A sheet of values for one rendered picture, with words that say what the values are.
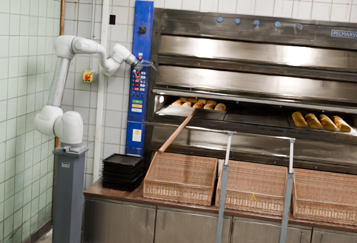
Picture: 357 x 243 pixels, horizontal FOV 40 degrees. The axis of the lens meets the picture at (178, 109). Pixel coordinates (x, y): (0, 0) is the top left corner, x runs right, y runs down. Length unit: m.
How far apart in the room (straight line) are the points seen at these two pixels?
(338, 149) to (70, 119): 2.22
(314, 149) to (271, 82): 0.67
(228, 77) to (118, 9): 1.12
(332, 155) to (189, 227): 1.35
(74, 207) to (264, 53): 1.96
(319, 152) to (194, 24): 1.52
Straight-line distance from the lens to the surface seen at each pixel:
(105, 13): 4.39
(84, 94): 4.50
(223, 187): 3.78
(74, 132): 3.59
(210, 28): 4.24
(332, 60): 4.25
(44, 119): 3.71
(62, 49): 3.77
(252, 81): 4.22
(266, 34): 4.22
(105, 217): 4.10
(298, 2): 4.23
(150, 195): 4.00
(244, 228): 3.93
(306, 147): 4.33
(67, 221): 3.77
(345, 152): 4.38
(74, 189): 3.68
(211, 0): 4.24
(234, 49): 4.21
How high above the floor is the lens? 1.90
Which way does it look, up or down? 9 degrees down
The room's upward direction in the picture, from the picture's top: 5 degrees clockwise
